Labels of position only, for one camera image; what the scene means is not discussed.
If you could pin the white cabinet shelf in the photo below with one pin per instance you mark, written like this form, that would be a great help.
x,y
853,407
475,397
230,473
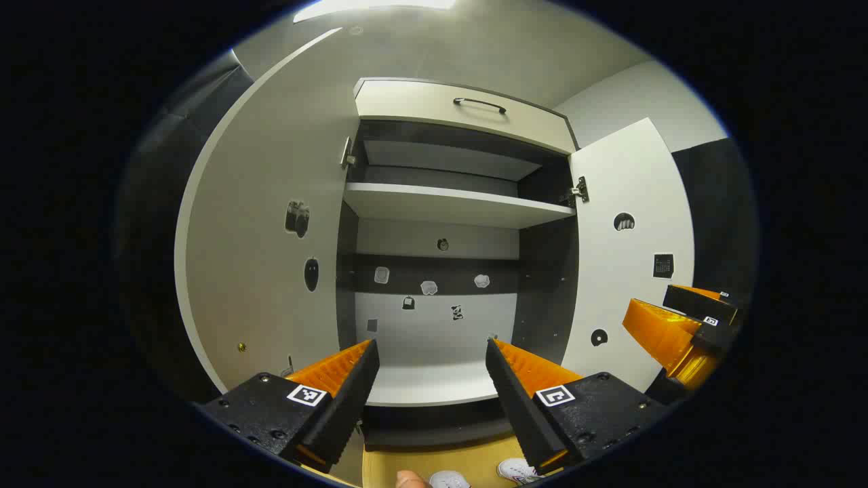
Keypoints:
x,y
441,159
447,203

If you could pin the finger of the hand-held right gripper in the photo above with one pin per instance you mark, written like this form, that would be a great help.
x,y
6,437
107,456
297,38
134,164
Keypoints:
x,y
698,305
661,332

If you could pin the white door with calendar sticker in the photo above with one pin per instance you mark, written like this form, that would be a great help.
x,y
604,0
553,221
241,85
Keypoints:
x,y
630,285

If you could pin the white shoe cabinet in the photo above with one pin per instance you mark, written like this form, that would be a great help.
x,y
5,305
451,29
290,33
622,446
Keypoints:
x,y
434,332

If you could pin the white cabinet drawer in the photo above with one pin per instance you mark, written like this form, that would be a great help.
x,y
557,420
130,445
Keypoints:
x,y
420,105

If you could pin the black backdrop cloth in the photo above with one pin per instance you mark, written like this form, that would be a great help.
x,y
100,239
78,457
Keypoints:
x,y
163,203
719,217

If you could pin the metal door hinge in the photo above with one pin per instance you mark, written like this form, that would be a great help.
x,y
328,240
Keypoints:
x,y
347,154
580,191

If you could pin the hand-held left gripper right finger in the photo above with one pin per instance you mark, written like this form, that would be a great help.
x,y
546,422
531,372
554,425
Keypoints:
x,y
512,400

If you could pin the white door with camera sticker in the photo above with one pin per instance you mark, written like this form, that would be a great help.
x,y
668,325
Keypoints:
x,y
264,224

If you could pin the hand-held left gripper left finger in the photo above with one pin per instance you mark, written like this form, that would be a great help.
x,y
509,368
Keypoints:
x,y
352,393

